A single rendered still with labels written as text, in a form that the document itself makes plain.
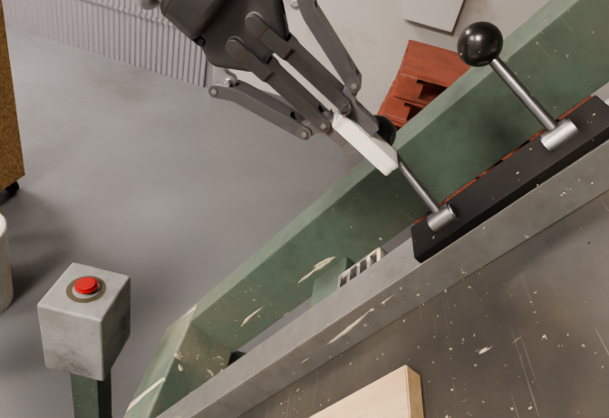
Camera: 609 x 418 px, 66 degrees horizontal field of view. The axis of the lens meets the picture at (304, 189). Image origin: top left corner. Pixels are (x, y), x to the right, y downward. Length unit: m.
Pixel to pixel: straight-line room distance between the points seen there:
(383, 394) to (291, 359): 0.16
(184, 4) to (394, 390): 0.35
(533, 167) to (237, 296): 0.58
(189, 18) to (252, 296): 0.57
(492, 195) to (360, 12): 3.40
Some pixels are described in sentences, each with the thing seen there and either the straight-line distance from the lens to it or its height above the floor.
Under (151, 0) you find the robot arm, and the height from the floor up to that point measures 1.53.
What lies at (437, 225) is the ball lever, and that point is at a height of 1.40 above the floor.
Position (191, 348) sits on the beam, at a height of 0.89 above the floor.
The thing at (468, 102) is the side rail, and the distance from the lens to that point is 0.64.
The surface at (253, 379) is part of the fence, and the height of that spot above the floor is 1.13.
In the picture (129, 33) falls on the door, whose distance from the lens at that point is 4.56.
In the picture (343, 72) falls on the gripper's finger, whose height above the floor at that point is 1.51.
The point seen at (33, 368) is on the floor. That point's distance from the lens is 2.05.
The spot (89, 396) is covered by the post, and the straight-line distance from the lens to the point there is 1.18.
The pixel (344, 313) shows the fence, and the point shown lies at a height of 1.27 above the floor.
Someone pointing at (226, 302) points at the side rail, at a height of 0.99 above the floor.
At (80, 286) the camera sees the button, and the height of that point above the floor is 0.94.
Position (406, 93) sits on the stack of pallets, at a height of 0.80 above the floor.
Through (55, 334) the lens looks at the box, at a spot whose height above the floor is 0.86.
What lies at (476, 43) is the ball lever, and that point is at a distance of 0.43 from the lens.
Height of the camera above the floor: 1.63
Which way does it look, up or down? 32 degrees down
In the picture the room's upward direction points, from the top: 14 degrees clockwise
